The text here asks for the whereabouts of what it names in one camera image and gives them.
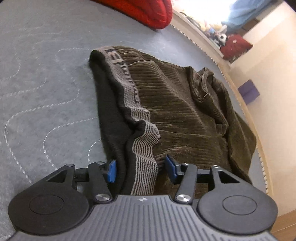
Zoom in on purple box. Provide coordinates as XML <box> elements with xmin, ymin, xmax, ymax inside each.
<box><xmin>238</xmin><ymin>79</ymin><xmax>260</xmax><ymax>104</ymax></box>

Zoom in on dark red bag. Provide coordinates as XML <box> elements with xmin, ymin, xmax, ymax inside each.
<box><xmin>220</xmin><ymin>34</ymin><xmax>253</xmax><ymax>63</ymax></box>

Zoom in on light blue curtain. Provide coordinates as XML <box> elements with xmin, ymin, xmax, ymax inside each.
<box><xmin>222</xmin><ymin>0</ymin><xmax>275</xmax><ymax>30</ymax></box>

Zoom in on red folded blanket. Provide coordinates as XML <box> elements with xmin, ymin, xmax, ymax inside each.
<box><xmin>95</xmin><ymin>0</ymin><xmax>173</xmax><ymax>30</ymax></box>

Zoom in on grey quilted mattress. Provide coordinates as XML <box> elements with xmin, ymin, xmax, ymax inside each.
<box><xmin>1</xmin><ymin>1</ymin><xmax>276</xmax><ymax>240</ymax></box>

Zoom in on brown corduroy pants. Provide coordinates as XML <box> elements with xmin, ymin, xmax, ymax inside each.
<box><xmin>89</xmin><ymin>46</ymin><xmax>256</xmax><ymax>195</ymax></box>

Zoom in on panda plush toy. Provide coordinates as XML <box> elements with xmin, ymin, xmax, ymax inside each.
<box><xmin>213</xmin><ymin>33</ymin><xmax>228</xmax><ymax>48</ymax></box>

